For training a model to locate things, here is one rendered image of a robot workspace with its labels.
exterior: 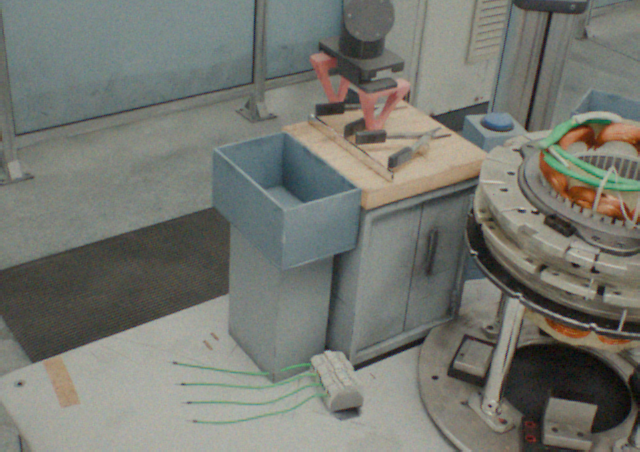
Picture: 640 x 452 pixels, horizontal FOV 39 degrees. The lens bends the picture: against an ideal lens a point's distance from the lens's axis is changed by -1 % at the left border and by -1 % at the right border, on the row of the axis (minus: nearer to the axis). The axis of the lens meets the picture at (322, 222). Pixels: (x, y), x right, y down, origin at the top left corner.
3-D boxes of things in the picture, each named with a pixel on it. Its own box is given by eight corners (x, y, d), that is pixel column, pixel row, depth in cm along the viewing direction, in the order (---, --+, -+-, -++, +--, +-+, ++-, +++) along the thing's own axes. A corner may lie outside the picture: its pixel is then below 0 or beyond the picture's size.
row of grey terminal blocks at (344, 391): (366, 415, 115) (370, 390, 113) (331, 422, 113) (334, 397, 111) (338, 364, 123) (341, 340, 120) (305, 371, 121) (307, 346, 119)
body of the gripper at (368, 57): (363, 84, 109) (369, 26, 104) (315, 53, 115) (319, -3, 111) (405, 74, 112) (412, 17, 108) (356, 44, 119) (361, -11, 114)
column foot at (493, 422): (482, 394, 117) (483, 389, 116) (516, 427, 112) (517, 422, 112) (464, 401, 115) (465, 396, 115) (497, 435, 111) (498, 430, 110)
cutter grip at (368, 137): (356, 146, 112) (357, 134, 111) (354, 143, 113) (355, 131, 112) (386, 143, 114) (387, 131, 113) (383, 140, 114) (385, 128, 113)
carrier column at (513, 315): (490, 424, 112) (522, 289, 101) (475, 412, 114) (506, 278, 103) (503, 415, 114) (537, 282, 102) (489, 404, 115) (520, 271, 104)
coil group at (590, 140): (562, 166, 107) (570, 134, 104) (550, 160, 108) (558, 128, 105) (594, 154, 110) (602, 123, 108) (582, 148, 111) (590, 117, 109)
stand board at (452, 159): (366, 210, 107) (368, 192, 106) (280, 142, 120) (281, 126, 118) (490, 172, 117) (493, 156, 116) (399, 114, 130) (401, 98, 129)
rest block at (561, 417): (540, 418, 111) (548, 387, 108) (586, 426, 110) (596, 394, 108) (541, 444, 107) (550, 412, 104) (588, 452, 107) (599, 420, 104)
